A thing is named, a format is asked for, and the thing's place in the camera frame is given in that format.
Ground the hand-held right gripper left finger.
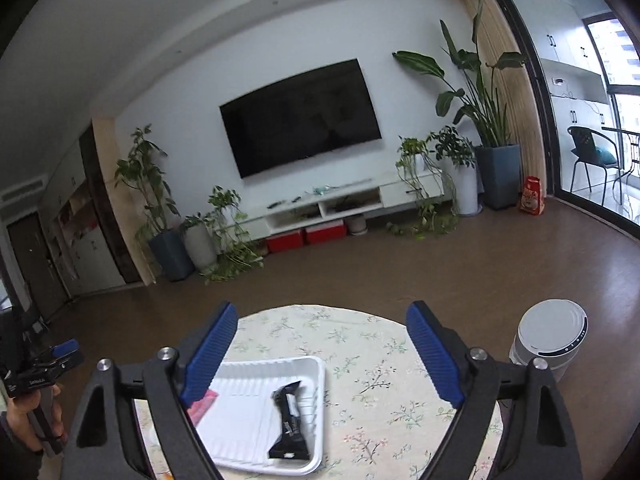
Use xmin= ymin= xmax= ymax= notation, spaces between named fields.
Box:
xmin=60 ymin=301 xmax=239 ymax=480

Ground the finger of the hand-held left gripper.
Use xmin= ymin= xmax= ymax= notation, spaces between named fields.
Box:
xmin=50 ymin=351 xmax=85 ymax=377
xmin=47 ymin=338 xmax=80 ymax=361

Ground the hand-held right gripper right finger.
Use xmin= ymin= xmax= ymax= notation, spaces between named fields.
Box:
xmin=405 ymin=301 xmax=583 ymax=480

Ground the white plastic tray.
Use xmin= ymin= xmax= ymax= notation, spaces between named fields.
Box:
xmin=187 ymin=356 xmax=327 ymax=477

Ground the person's left hand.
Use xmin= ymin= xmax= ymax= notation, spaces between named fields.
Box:
xmin=0 ymin=384 xmax=65 ymax=456

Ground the pink snack packet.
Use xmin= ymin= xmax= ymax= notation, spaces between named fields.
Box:
xmin=187 ymin=386 xmax=220 ymax=425

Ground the floral tablecloth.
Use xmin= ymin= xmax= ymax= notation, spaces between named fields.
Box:
xmin=132 ymin=304 xmax=505 ymax=480

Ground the dark entry door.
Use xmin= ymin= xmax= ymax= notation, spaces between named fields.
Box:
xmin=6 ymin=211 xmax=68 ymax=318

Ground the tall hallway cabinet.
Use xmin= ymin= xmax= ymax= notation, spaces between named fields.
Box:
xmin=40 ymin=145 xmax=126 ymax=296

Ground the black snack packet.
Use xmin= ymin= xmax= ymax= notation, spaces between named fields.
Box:
xmin=268 ymin=381 xmax=306 ymax=461

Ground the tall leafy plant, dark pot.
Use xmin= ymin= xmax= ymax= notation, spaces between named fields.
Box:
xmin=115 ymin=125 xmax=195 ymax=282

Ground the trailing plant, grey ribbed pot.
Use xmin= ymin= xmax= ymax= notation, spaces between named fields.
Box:
xmin=182 ymin=187 xmax=266 ymax=283

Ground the white television cabinet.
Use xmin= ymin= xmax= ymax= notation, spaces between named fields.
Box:
xmin=235 ymin=170 xmax=446 ymax=241

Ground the bushy plant, tall white pot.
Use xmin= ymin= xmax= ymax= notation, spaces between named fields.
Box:
xmin=430 ymin=126 xmax=483 ymax=217

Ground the red printed bag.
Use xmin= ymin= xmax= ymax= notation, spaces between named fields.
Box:
xmin=518 ymin=176 xmax=546 ymax=216

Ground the large-leaf plant, blue-grey pot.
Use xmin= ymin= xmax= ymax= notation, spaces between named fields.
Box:
xmin=392 ymin=0 xmax=528 ymax=211

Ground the trailing vine plant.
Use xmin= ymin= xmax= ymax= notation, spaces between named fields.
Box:
xmin=387 ymin=136 xmax=461 ymax=238

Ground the black balcony chair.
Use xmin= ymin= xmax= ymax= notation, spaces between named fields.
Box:
xmin=566 ymin=126 xmax=631 ymax=206

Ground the teal cushion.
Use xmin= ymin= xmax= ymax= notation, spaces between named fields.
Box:
xmin=590 ymin=142 xmax=621 ymax=166

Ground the beige curtain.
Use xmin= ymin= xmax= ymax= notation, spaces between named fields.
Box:
xmin=455 ymin=0 xmax=548 ymax=201

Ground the white balcony cabinet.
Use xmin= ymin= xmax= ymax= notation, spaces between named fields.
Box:
xmin=505 ymin=0 xmax=621 ymax=196

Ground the black wall television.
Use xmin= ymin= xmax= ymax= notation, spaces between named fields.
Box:
xmin=220 ymin=58 xmax=383 ymax=179

